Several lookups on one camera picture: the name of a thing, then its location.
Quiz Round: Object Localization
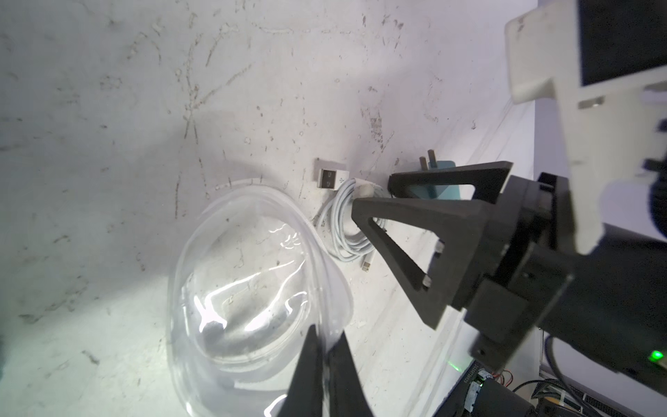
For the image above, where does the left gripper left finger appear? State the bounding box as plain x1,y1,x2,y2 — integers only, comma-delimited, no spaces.
278,325,324,417

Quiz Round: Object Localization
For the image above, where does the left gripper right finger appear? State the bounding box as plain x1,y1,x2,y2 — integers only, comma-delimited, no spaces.
326,333,373,417

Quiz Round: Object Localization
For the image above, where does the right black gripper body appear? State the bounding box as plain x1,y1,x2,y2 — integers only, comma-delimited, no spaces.
462,174,666,394

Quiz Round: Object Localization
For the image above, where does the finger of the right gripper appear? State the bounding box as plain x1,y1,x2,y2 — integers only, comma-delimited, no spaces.
352,197,494,329
387,161,513,203

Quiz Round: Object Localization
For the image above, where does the teal charger plug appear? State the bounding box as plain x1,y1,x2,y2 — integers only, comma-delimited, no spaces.
418,149,462,201

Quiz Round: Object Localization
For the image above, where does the white cable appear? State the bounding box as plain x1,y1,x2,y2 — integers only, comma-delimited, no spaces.
313,158,389,273

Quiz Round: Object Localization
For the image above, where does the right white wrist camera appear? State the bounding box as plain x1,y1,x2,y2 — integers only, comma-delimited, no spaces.
505,1,666,254

